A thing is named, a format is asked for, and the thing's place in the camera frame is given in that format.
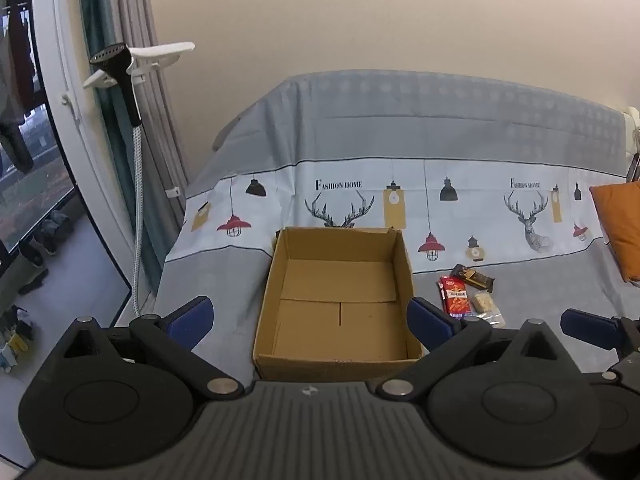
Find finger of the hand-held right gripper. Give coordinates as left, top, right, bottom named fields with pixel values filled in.
left=560, top=308, right=640, bottom=353

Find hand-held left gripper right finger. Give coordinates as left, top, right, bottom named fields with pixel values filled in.
left=375, top=297, right=576, bottom=402

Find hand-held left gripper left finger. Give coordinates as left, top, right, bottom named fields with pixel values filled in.
left=47, top=296, right=246, bottom=402

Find red snack packet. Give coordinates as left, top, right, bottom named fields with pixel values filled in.
left=438, top=276, right=473, bottom=320

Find clear packet of pale snack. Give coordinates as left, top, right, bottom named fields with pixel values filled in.
left=462, top=290, right=507, bottom=330

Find dark brown snack packet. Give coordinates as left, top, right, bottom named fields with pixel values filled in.
left=451, top=264, right=496, bottom=294

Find brown cardboard box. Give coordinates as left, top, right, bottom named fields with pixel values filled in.
left=252, top=226, right=425, bottom=384

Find orange pillow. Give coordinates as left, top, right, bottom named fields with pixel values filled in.
left=589, top=180, right=640, bottom=283

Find black slipper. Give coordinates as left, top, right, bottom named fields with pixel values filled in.
left=17, top=267, right=51, bottom=296

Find pair of dark shoes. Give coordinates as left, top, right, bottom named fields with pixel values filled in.
left=29, top=210, right=72, bottom=267

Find pile of small floor clutter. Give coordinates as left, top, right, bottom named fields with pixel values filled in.
left=0, top=305, right=35, bottom=373

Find white rounded object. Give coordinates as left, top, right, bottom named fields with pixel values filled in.
left=621, top=106, right=640, bottom=155

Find black garment steamer head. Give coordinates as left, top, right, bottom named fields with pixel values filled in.
left=89, top=44, right=144, bottom=128

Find white steamer hanger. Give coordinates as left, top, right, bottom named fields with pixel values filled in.
left=82, top=41, right=196, bottom=90

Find dark hanging clothes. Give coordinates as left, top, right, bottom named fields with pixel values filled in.
left=0, top=5, right=37, bottom=177

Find teal curtain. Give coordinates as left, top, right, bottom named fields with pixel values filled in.
left=75, top=0, right=132, bottom=128

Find braided white steamer hose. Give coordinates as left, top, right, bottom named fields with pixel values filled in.
left=130, top=124, right=152, bottom=315

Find white door frame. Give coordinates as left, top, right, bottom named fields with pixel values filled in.
left=30, top=0, right=151, bottom=323

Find white wall clip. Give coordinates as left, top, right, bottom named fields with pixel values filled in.
left=61, top=92, right=82, bottom=122

